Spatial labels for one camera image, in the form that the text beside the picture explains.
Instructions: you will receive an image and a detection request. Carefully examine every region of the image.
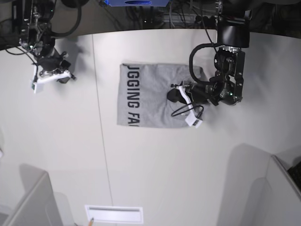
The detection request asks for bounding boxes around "grey T-shirt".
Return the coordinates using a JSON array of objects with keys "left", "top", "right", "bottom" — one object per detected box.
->
[{"left": 117, "top": 64, "right": 193, "bottom": 129}]

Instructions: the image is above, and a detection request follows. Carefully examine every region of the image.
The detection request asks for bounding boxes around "grey partition panel right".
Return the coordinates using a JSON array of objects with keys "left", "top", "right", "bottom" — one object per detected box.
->
[{"left": 271, "top": 155, "right": 301, "bottom": 200}]

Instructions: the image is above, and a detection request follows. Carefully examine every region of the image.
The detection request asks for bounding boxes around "blue box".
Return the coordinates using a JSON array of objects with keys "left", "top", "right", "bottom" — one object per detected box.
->
[{"left": 104, "top": 0, "right": 169, "bottom": 7}]

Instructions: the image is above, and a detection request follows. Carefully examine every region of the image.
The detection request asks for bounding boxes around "black camera cable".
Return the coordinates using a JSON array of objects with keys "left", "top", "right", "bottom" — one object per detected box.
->
[
  {"left": 5, "top": 46, "right": 40, "bottom": 81},
  {"left": 170, "top": 103, "right": 205, "bottom": 120}
]

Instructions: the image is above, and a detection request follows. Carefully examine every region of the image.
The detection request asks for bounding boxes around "white cable grommet tray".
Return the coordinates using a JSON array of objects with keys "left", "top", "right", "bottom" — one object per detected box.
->
[{"left": 85, "top": 205, "right": 144, "bottom": 224}]

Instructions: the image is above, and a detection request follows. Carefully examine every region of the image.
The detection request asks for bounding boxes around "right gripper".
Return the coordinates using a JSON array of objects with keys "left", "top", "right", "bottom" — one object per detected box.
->
[{"left": 36, "top": 48, "right": 71, "bottom": 84}]

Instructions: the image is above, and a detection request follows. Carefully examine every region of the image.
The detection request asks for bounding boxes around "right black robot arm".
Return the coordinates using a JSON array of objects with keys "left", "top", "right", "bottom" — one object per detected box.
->
[{"left": 19, "top": 0, "right": 82, "bottom": 88}]

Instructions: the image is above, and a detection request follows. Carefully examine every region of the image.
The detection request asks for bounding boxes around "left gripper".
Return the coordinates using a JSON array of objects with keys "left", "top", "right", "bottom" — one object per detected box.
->
[{"left": 166, "top": 81, "right": 218, "bottom": 105}]

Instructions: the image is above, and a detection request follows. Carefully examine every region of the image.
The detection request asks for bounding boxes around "yellow pencil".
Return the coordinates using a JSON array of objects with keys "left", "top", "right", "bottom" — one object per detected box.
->
[{"left": 88, "top": 218, "right": 94, "bottom": 226}]

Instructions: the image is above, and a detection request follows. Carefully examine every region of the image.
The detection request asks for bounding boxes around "grey partition panel left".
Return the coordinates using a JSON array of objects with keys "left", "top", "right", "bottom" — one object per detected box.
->
[{"left": 0, "top": 170, "right": 63, "bottom": 226}]

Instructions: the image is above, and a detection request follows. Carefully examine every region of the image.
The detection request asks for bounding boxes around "black keyboard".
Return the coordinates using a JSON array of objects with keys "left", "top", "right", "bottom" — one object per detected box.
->
[{"left": 287, "top": 163, "right": 301, "bottom": 189}]

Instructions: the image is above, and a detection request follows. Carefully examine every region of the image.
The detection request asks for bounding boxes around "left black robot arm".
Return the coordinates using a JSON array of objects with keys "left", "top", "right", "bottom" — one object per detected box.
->
[{"left": 167, "top": 0, "right": 250, "bottom": 106}]

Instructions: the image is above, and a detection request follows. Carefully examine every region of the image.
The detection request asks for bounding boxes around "grey partition panel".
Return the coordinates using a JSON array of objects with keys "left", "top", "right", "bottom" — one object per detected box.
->
[
  {"left": 271, "top": 155, "right": 301, "bottom": 200},
  {"left": 0, "top": 170, "right": 63, "bottom": 226}
]

